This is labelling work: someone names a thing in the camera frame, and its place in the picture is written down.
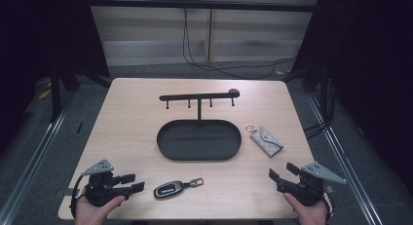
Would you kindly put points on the grey tape strip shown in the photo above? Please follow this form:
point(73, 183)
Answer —
point(329, 188)
point(65, 192)

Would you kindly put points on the black key stand with tray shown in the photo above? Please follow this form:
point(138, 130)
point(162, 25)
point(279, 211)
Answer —
point(198, 140)

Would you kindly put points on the person's right hand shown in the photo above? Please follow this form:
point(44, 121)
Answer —
point(311, 215)

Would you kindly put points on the black horizontal frame bar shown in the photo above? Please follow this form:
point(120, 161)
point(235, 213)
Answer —
point(201, 5)

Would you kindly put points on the dark curtain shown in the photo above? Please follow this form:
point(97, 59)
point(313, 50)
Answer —
point(39, 40)
point(373, 72)

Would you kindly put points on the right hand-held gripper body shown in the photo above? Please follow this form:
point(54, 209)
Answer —
point(308, 189)

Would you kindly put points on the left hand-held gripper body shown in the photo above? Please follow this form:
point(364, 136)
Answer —
point(103, 189)

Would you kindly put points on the black car key fob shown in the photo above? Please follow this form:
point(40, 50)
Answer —
point(168, 189)

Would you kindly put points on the yellow tape piece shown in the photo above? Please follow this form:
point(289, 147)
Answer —
point(44, 94)

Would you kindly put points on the metal floor rail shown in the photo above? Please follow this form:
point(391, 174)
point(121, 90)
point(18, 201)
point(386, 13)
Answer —
point(30, 166)
point(344, 166)

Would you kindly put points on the person's left hand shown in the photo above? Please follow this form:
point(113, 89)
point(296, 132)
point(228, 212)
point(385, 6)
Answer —
point(91, 215)

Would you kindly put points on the small black floor strip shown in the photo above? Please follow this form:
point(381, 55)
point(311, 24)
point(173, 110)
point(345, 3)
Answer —
point(79, 127)

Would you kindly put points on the black metal stand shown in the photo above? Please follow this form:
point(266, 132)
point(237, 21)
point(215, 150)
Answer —
point(56, 95)

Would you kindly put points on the grey key pouch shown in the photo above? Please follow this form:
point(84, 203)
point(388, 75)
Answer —
point(267, 141)

